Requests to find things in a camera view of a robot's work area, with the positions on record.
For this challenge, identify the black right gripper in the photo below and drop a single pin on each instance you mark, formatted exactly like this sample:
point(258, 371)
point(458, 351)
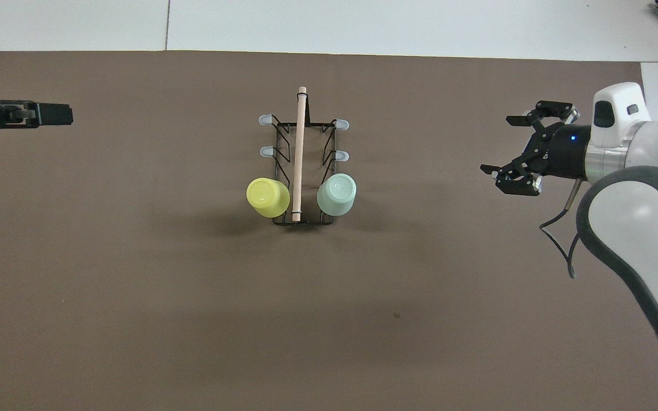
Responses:
point(563, 151)

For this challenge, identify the pale green plastic cup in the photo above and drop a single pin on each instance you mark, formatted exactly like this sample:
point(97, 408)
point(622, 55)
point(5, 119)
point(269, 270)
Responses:
point(337, 195)

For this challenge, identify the yellow plastic cup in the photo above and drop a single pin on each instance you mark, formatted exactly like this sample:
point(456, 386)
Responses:
point(267, 197)

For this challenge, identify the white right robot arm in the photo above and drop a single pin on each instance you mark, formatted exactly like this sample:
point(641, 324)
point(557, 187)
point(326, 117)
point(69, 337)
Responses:
point(637, 217)

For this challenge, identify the brown table mat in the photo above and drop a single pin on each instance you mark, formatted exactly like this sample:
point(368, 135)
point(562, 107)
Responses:
point(135, 314)

